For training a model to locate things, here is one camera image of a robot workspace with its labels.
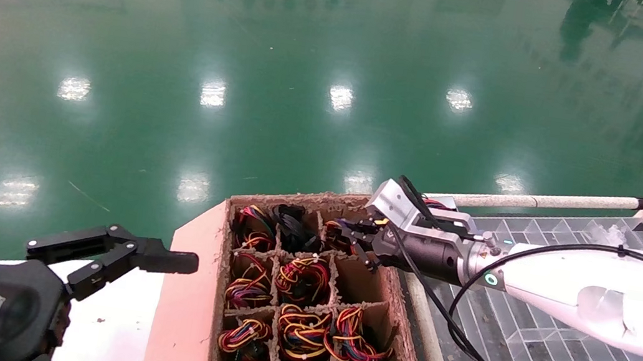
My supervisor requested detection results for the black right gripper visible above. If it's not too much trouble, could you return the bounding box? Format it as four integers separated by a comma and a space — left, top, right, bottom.
335, 212, 475, 289

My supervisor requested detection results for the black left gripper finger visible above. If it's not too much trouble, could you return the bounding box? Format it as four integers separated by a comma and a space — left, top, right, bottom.
64, 226, 203, 319

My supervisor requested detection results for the power supply with coloured cables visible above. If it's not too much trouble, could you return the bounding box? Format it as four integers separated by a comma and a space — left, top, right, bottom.
272, 250, 336, 309
214, 313, 277, 361
271, 302, 336, 361
227, 201, 282, 254
223, 249, 280, 314
321, 214, 376, 257
418, 191, 470, 218
326, 302, 399, 361

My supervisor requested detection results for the brown cardboard divider box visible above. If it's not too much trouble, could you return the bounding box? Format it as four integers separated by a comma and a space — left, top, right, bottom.
205, 175, 460, 361

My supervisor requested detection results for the crumpled clear plastic film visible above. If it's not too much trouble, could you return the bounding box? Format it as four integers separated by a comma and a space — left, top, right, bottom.
593, 221, 637, 251

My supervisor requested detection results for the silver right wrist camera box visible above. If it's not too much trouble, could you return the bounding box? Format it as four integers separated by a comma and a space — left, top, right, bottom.
363, 175, 487, 249

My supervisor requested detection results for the power supply with black cables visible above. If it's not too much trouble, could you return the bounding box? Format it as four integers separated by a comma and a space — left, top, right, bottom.
267, 201, 332, 258

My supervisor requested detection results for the long white frame pipe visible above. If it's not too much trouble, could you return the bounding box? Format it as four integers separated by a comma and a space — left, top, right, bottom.
422, 168, 642, 233

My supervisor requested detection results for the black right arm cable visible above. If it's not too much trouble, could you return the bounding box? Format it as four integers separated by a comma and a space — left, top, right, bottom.
372, 175, 643, 361

